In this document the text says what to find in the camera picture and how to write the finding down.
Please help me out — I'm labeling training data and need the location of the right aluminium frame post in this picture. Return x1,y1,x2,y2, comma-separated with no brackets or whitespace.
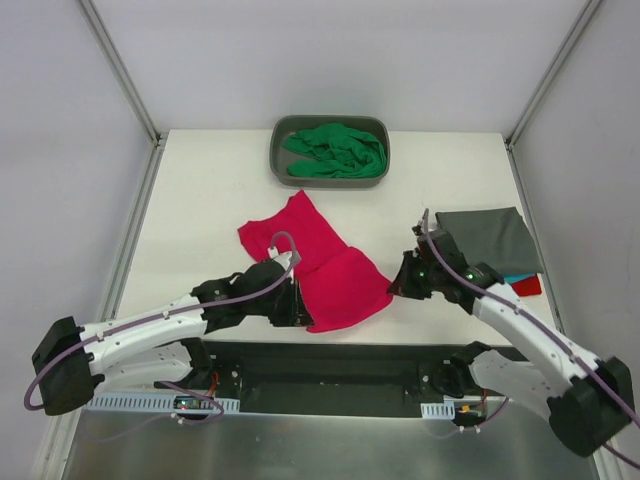
505,0,605,152

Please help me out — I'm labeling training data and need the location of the aluminium frame post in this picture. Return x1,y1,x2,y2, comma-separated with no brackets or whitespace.
75,0,162,146
505,0,605,152

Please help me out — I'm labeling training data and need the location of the folded teal t shirt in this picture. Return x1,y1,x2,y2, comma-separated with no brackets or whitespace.
504,274,532,284

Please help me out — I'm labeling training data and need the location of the left aluminium frame post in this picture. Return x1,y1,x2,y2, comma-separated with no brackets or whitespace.
75,0,162,146

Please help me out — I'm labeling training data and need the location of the green t shirt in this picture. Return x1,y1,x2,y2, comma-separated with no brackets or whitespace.
283,123,388,179

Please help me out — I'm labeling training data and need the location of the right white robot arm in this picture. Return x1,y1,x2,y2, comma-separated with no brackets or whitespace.
389,223,639,457

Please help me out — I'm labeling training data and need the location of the left perforated cable duct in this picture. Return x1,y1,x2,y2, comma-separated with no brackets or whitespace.
85,392,240,415

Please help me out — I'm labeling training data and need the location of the folded red t shirt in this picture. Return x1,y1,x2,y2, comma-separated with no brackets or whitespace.
511,275,542,297

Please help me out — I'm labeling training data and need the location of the grey plastic bin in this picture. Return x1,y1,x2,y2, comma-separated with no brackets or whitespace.
269,114,390,189

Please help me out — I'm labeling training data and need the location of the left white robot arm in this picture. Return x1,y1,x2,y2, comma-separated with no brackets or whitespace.
24,255,313,416

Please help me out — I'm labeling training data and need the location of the right perforated cable duct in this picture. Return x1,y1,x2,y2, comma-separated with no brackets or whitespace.
420,400,456,421

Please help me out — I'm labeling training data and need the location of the perforated cable duct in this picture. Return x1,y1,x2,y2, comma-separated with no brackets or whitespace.
420,400,456,421
85,392,240,415

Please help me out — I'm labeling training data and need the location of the folded grey t shirt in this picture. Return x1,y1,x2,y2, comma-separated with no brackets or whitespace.
435,207,543,276

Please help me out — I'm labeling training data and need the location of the magenta t shirt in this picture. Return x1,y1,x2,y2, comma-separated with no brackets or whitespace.
238,191,392,334

